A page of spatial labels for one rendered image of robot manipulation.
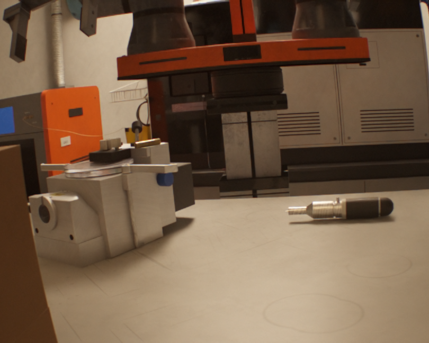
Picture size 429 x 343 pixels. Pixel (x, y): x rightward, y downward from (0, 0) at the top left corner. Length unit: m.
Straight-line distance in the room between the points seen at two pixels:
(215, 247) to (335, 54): 0.57
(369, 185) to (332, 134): 0.26
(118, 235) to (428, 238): 0.35
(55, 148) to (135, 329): 1.45
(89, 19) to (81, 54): 2.97
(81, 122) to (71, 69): 1.76
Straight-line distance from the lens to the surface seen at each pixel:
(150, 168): 0.58
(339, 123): 2.11
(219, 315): 0.42
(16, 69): 4.03
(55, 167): 0.70
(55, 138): 1.83
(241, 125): 1.08
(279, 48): 1.05
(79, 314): 0.45
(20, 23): 0.83
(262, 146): 1.08
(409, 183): 2.09
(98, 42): 3.65
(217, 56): 1.06
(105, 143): 0.66
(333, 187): 2.08
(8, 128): 1.91
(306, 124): 2.12
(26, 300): 0.27
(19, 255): 0.26
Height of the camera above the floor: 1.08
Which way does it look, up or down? 9 degrees down
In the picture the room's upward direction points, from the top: 5 degrees counter-clockwise
